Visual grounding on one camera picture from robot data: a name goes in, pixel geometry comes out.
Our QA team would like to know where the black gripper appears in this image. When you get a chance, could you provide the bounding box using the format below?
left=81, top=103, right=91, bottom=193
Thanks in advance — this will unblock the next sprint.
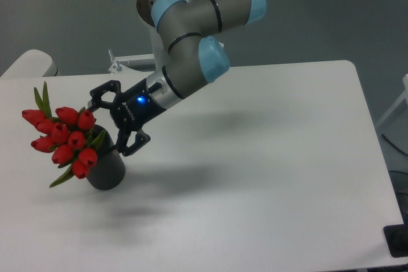
left=87, top=79, right=166, bottom=157

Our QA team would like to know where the red tulip bouquet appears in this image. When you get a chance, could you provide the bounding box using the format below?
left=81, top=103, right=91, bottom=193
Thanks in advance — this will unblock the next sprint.
left=22, top=82, right=108, bottom=188

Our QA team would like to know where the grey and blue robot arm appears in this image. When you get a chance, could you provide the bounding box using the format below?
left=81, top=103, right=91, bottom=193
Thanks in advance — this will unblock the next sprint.
left=89, top=0, right=267, bottom=156

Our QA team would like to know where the dark grey ribbed vase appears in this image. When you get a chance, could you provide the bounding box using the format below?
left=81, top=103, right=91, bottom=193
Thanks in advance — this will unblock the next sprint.
left=87, top=132, right=126, bottom=190

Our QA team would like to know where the white chair armrest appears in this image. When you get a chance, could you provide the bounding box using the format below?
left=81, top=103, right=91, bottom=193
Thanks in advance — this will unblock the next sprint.
left=1, top=49, right=61, bottom=80

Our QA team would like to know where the white furniture leg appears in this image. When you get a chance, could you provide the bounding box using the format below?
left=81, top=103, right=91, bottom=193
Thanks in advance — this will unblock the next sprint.
left=375, top=75, right=407, bottom=130

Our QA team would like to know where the black device at table edge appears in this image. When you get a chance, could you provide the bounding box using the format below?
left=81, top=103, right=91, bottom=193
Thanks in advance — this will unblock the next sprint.
left=383, top=224, right=407, bottom=258

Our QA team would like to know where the black floor cable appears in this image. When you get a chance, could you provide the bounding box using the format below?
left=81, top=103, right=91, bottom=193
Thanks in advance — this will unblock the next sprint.
left=381, top=133, right=408, bottom=157

